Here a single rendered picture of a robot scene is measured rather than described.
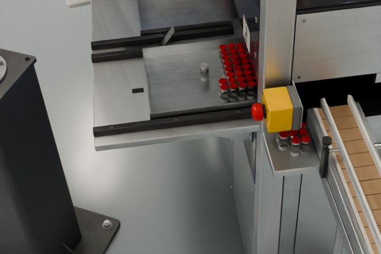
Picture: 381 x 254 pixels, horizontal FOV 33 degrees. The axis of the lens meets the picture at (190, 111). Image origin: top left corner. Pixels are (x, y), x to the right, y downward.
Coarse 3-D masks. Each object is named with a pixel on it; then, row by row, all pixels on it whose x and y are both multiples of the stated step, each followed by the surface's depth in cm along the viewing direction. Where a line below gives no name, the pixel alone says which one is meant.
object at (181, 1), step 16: (144, 0) 197; (160, 0) 197; (176, 0) 197; (192, 0) 196; (208, 0) 196; (224, 0) 195; (144, 16) 191; (160, 16) 191; (176, 16) 190; (192, 16) 190; (208, 16) 190; (224, 16) 189; (144, 32) 181; (160, 32) 182
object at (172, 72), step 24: (144, 48) 175; (168, 48) 176; (192, 48) 177; (216, 48) 178; (168, 72) 172; (192, 72) 172; (216, 72) 171; (168, 96) 165; (192, 96) 165; (216, 96) 164
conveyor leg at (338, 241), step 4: (336, 228) 154; (336, 232) 154; (336, 236) 155; (340, 236) 153; (336, 240) 156; (340, 240) 154; (336, 244) 156; (340, 244) 155; (336, 248) 157; (340, 248) 156; (344, 248) 155; (332, 252) 161; (336, 252) 158; (340, 252) 157; (344, 252) 156
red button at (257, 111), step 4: (252, 104) 143; (256, 104) 142; (260, 104) 142; (252, 108) 142; (256, 108) 142; (260, 108) 142; (252, 112) 142; (256, 112) 141; (260, 112) 141; (252, 116) 143; (256, 116) 142; (260, 116) 142; (256, 120) 143; (260, 120) 143
